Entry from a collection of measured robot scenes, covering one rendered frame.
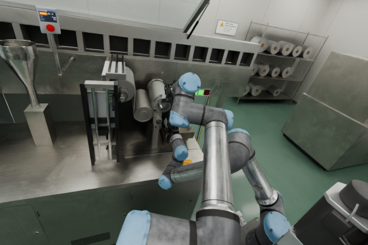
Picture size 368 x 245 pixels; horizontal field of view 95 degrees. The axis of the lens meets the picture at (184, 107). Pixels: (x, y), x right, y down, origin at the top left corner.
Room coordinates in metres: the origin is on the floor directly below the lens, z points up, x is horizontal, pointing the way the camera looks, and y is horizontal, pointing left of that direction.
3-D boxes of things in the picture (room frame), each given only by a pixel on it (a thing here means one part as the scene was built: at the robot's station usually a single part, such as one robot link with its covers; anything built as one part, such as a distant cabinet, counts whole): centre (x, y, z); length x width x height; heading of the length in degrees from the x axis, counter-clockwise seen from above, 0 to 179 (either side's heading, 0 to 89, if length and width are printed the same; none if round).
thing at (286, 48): (4.36, -1.99, 0.92); 1.83 x 0.53 x 1.85; 113
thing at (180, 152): (0.72, -0.03, 1.11); 0.11 x 0.08 x 0.09; 23
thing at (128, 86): (0.97, 0.42, 1.33); 0.25 x 0.14 x 0.14; 23
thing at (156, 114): (0.90, 0.15, 1.05); 0.06 x 0.05 x 0.31; 23
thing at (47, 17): (0.76, 0.65, 1.66); 0.07 x 0.07 x 0.10; 42
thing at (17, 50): (0.76, 0.84, 1.50); 0.14 x 0.14 x 0.06
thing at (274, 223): (0.45, -0.54, 0.98); 0.13 x 0.12 x 0.14; 165
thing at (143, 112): (1.02, 0.29, 1.17); 0.26 x 0.12 x 0.12; 23
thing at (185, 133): (1.17, 0.03, 1.00); 0.40 x 0.16 x 0.06; 23
